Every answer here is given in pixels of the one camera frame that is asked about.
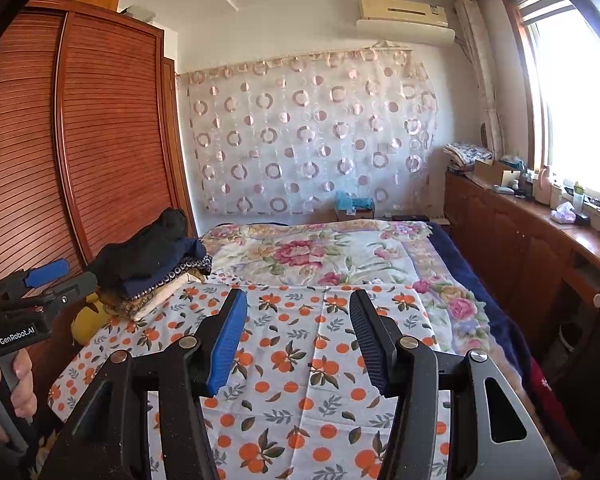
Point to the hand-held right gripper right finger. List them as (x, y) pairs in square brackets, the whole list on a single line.
[(367, 335)]

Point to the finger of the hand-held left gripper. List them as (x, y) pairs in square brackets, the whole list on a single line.
[(47, 271), (77, 287)]

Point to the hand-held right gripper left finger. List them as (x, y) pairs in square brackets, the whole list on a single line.
[(227, 345)]

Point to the black ribbed sweatshirt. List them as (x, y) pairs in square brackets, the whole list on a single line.
[(135, 260)]

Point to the person's left hand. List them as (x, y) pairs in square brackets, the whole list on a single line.
[(24, 375)]

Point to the yellow plush toy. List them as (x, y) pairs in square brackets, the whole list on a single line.
[(92, 320)]

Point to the brown lace garment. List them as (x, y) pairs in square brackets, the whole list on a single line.
[(122, 302)]

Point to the orange fruit print sheet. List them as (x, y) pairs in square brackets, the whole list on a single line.
[(300, 360)]

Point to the cream folded garment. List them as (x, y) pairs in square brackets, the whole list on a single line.
[(160, 307)]

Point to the floral bed sheet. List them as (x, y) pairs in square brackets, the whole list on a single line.
[(330, 255)]

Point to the navy folded garment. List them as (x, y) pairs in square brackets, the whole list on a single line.
[(192, 250)]

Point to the navy blanket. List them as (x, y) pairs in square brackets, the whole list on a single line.
[(485, 280)]

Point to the blue plastic bag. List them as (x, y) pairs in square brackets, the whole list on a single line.
[(352, 202)]

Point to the wooden louvered wardrobe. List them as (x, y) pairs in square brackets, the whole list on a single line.
[(105, 135)]

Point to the wooden side cabinet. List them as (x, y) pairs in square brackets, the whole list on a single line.
[(505, 240)]

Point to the red cloth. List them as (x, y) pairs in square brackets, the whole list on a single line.
[(540, 385)]

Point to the cardboard box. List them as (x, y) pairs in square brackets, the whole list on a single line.
[(490, 174)]

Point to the folded patterned cloth stack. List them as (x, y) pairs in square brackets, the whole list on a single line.
[(467, 154)]

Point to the tissue pack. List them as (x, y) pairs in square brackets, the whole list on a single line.
[(562, 214)]

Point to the pink bottle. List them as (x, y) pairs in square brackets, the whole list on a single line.
[(545, 187)]

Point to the white bundle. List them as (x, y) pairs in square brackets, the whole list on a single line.
[(137, 12)]

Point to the pale window curtain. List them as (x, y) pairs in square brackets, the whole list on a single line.
[(480, 70)]

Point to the window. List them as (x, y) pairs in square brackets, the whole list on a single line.
[(570, 110)]

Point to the circle patterned wall curtain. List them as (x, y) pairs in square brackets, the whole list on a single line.
[(305, 135)]

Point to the wall air conditioner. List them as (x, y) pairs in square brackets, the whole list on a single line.
[(405, 10)]

